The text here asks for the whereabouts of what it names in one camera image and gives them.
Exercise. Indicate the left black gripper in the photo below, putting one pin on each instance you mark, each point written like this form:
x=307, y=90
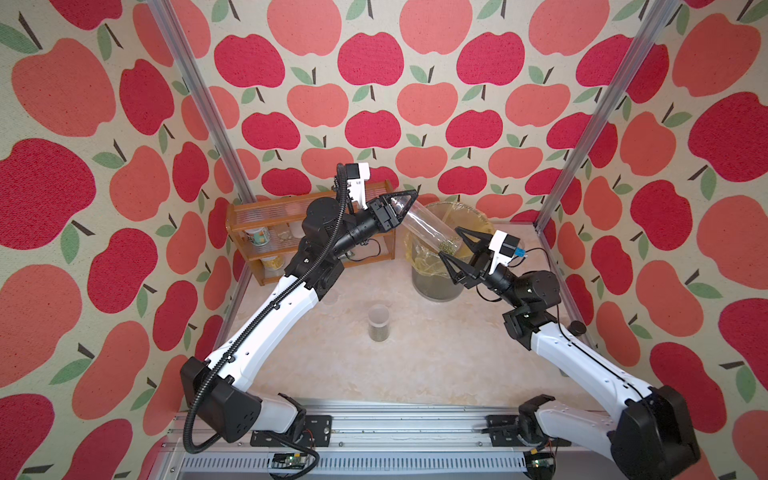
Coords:
x=382, y=214

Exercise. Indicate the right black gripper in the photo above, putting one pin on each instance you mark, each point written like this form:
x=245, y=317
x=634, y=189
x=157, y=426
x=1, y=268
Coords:
x=477, y=275

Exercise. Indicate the short clear plastic jar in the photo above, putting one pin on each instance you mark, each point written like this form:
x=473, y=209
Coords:
x=378, y=323

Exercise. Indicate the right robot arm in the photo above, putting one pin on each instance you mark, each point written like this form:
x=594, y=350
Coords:
x=646, y=431

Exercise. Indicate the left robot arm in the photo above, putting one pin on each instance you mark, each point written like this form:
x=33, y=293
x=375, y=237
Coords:
x=217, y=388

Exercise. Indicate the metal mesh trash bin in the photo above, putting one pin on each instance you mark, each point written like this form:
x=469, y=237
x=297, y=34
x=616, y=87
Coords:
x=435, y=285

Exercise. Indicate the yellow plastic bin liner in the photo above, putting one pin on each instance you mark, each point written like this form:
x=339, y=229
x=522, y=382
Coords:
x=430, y=230

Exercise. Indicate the white pink bottle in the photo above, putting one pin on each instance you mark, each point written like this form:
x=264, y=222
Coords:
x=298, y=211

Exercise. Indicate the yellow small can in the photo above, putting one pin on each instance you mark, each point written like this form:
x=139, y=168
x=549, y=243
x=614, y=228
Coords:
x=273, y=263

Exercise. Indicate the green white cup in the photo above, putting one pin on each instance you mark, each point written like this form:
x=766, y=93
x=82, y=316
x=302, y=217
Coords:
x=259, y=236

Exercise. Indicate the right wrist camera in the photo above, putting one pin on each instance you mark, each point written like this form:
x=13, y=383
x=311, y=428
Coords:
x=505, y=248

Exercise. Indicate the right aluminium corner post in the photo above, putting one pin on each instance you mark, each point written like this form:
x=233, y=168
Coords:
x=655, y=21

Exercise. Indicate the aluminium corner post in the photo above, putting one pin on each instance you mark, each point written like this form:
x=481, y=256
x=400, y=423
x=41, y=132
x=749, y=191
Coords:
x=655, y=21
x=174, y=36

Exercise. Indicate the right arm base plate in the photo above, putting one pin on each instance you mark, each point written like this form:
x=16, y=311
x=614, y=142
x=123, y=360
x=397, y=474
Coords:
x=510, y=431

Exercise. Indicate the aluminium frame rail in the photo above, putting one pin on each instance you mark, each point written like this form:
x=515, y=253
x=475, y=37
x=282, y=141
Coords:
x=361, y=440

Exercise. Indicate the left aluminium corner post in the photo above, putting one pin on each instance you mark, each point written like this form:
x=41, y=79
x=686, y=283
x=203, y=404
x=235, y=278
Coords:
x=174, y=36

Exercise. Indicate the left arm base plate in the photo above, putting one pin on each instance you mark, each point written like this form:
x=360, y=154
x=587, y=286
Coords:
x=311, y=432

